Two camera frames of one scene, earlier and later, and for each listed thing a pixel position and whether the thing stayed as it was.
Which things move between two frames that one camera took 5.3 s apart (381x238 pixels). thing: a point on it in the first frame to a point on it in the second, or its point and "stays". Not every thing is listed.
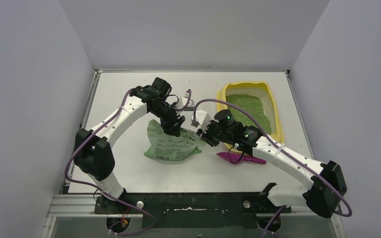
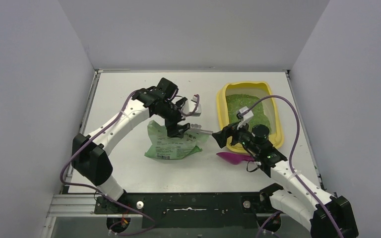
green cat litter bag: x=167 y=147 stays
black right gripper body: x=208 y=135 to x=228 y=134
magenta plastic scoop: x=235 y=157 stays
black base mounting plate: x=190 y=210 stays
